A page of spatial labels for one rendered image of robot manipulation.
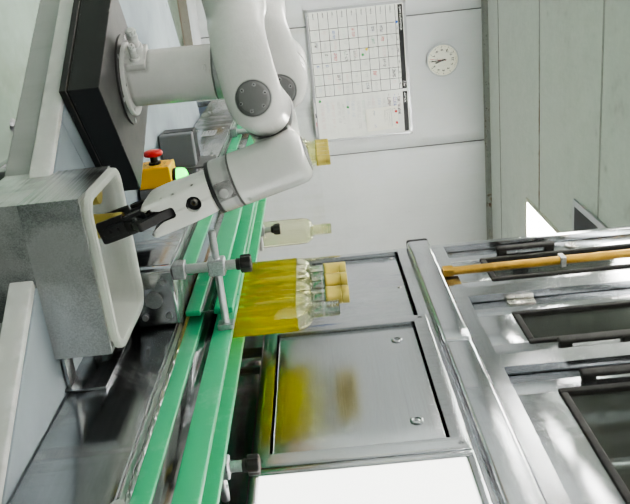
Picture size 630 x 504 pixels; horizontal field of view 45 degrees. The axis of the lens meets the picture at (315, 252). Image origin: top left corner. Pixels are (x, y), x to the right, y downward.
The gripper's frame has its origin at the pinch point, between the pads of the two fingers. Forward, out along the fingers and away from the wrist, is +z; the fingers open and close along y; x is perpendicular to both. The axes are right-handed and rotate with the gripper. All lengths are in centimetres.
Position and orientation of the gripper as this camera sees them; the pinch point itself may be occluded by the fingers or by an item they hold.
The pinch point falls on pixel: (116, 224)
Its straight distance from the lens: 110.4
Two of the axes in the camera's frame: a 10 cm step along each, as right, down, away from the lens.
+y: -0.2, -3.6, 9.3
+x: -3.6, -8.7, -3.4
